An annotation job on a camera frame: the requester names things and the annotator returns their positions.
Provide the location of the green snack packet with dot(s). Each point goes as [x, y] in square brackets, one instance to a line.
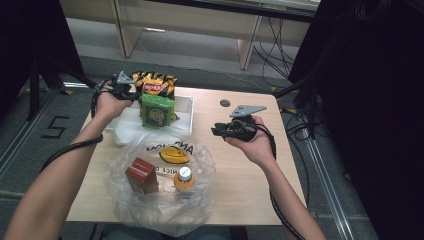
[156, 111]

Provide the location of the orange drink bottle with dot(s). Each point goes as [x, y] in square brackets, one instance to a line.
[184, 178]

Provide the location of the black curtain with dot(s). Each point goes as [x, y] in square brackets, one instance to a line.
[373, 100]
[30, 33]

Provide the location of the black tripod stand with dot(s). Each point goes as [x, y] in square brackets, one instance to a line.
[33, 86]

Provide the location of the black metal stand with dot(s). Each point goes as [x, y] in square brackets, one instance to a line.
[311, 100]

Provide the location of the yellow black chips bag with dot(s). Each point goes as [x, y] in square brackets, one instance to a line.
[155, 85]

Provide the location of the grey table grommet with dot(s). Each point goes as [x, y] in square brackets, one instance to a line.
[225, 103]

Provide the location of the aluminium floor rail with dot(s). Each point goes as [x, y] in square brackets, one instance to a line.
[328, 186]
[23, 133]

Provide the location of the person's right hand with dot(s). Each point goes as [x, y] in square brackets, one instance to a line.
[256, 150]

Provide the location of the clear plastic bag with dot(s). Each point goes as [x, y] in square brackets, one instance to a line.
[200, 200]

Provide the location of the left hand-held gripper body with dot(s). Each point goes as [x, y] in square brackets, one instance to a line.
[124, 79]

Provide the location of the brown carton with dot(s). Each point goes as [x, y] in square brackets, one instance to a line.
[143, 175]

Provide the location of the person's left hand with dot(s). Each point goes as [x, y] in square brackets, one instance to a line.
[110, 106]

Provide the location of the light wooden desk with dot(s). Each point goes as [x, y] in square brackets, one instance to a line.
[186, 23]

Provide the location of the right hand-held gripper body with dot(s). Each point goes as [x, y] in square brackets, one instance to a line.
[246, 110]

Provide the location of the white plastic bin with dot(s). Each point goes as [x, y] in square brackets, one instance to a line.
[186, 113]

